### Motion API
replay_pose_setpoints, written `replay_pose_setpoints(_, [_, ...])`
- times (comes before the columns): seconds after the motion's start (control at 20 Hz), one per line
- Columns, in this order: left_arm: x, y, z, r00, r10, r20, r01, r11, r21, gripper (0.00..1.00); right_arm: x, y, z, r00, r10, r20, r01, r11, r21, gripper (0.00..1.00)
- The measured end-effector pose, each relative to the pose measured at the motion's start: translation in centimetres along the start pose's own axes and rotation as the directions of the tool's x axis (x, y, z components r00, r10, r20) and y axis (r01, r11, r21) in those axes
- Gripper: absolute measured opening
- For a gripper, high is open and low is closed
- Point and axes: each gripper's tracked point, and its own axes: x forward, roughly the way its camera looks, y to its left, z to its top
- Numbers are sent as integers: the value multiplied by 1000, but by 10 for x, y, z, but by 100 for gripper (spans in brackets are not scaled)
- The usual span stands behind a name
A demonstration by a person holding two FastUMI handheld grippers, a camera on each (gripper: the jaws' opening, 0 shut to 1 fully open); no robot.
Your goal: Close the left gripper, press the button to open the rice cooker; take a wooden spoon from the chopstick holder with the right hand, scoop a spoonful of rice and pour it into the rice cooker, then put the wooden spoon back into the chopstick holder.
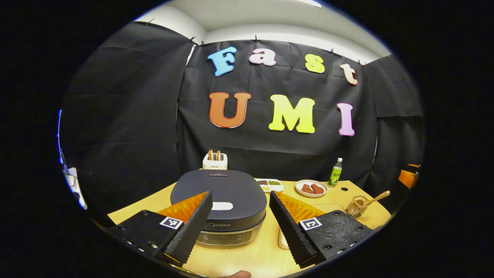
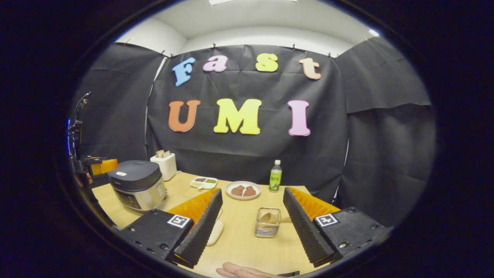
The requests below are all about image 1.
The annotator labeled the dark grey rice cooker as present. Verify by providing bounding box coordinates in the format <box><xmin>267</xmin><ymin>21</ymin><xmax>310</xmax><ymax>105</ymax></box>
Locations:
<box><xmin>170</xmin><ymin>170</ymin><xmax>267</xmax><ymax>247</ymax></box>

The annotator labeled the white toaster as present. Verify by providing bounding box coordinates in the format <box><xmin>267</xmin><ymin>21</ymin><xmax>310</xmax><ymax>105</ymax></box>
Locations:
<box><xmin>202</xmin><ymin>150</ymin><xmax>228</xmax><ymax>170</ymax></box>

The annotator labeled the row of black cloth clips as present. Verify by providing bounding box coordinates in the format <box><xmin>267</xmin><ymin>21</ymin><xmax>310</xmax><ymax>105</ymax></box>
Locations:
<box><xmin>146</xmin><ymin>17</ymin><xmax>390</xmax><ymax>66</ymax></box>

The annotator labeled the white side desk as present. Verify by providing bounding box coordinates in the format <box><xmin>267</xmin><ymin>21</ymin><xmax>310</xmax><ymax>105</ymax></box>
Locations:
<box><xmin>64</xmin><ymin>164</ymin><xmax>87</xmax><ymax>210</ymax></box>

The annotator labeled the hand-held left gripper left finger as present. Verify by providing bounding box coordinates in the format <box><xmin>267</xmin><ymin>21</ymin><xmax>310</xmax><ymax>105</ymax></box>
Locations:
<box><xmin>108</xmin><ymin>191</ymin><xmax>213</xmax><ymax>267</ymax></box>

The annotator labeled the white divided bean dish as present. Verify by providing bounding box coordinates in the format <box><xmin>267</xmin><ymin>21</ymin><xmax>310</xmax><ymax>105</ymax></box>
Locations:
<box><xmin>255</xmin><ymin>178</ymin><xmax>284</xmax><ymax>193</ymax></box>

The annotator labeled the green drink bottle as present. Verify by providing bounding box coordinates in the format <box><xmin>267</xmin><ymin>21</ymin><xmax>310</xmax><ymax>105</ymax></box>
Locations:
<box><xmin>328</xmin><ymin>158</ymin><xmax>343</xmax><ymax>188</ymax></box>

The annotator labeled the wooden spoon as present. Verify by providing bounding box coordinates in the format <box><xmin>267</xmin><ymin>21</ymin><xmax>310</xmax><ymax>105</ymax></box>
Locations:
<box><xmin>353</xmin><ymin>190</ymin><xmax>391</xmax><ymax>211</ymax></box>

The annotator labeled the white round plate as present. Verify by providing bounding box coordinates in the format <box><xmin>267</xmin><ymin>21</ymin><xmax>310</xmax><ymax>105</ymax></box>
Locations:
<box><xmin>295</xmin><ymin>180</ymin><xmax>328</xmax><ymax>198</ymax></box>

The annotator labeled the black backdrop cloth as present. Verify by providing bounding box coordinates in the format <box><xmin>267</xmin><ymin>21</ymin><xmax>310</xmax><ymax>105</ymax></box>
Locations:
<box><xmin>58</xmin><ymin>21</ymin><xmax>425</xmax><ymax>224</ymax></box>

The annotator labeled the orange chair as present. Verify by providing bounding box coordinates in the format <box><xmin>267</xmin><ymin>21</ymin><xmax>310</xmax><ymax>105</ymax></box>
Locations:
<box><xmin>398</xmin><ymin>164</ymin><xmax>421</xmax><ymax>189</ymax></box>

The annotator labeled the metal wire chopstick holder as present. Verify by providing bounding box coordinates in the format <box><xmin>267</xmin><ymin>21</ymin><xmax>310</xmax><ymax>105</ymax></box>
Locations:
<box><xmin>345</xmin><ymin>196</ymin><xmax>369</xmax><ymax>219</ymax></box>

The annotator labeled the clear box of white rice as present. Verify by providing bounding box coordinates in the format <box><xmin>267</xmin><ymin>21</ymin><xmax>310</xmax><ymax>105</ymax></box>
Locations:
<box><xmin>278</xmin><ymin>227</ymin><xmax>291</xmax><ymax>250</ymax></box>

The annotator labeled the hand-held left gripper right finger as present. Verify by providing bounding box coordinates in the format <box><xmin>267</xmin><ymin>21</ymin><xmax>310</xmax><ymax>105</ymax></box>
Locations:
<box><xmin>269</xmin><ymin>190</ymin><xmax>375</xmax><ymax>269</ymax></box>

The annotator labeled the computer monitor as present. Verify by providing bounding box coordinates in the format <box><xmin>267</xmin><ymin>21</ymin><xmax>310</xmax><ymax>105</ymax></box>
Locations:
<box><xmin>57</xmin><ymin>109</ymin><xmax>64</xmax><ymax>163</ymax></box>

